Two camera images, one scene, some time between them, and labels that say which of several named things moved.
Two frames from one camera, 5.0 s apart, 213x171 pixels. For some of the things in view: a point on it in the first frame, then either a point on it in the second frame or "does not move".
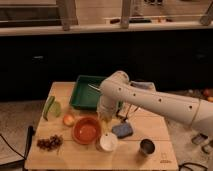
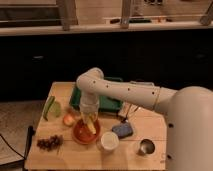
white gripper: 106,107 -> 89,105
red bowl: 86,130 does not move
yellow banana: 106,126 -> 91,124
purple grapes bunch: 51,143 does not move
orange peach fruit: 68,120 does not move
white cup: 106,142 does not move
